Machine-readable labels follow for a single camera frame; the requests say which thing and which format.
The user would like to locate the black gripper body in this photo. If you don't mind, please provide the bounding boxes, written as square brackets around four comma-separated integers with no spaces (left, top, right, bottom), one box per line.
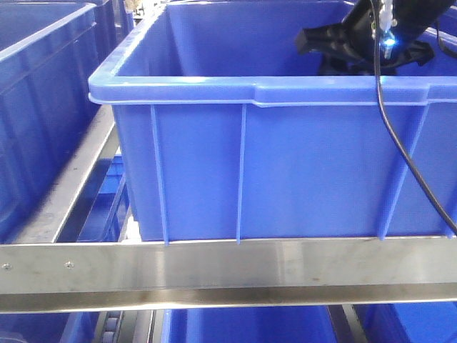
[295,19,435,76]

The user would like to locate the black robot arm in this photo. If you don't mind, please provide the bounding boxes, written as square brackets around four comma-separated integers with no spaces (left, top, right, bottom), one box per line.
[295,1,453,75]

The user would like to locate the blue crate, lower shelf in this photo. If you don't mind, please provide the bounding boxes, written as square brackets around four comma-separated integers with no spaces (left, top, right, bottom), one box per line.
[161,306,336,342]

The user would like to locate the large blue crate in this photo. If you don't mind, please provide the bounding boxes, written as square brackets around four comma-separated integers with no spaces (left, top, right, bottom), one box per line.
[89,1,452,243]

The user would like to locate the blue crate, left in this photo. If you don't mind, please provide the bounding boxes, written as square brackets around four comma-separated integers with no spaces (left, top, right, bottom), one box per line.
[1,1,132,243]

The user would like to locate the black cable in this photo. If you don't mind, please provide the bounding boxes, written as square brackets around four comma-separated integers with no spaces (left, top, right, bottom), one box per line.
[369,0,457,237]

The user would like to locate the steel shelf side rail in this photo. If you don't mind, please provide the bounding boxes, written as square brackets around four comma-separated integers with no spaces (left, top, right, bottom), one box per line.
[12,105,119,244]

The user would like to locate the steel shelf front rail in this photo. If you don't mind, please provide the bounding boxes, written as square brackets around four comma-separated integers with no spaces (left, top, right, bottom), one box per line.
[1,237,456,313]

